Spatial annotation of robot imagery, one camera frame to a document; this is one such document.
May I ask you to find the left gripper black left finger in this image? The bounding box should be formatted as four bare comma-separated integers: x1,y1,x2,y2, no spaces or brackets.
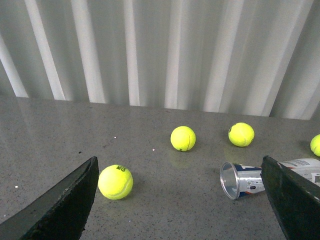
0,156,99,240

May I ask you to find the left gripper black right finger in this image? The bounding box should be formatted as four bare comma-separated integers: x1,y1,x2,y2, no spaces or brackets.
261,156,320,240

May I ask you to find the clear tennis ball can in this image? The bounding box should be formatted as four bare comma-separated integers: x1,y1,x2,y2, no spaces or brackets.
219,158,320,200

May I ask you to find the yellow tennis ball far right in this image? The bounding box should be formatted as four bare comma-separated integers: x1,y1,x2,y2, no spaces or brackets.
310,134,320,157

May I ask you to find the yellow tennis ball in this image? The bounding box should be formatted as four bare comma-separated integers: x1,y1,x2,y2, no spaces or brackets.
170,126,196,152
310,134,320,157
228,122,255,147

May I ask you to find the tennis ball near left finger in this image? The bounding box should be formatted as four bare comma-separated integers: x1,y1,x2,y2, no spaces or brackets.
98,164,134,200

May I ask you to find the yellow tennis ball right centre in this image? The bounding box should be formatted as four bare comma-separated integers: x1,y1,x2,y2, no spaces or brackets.
228,122,255,147

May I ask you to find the white pleated curtain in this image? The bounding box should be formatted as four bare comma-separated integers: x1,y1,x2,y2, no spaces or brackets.
0,0,320,121

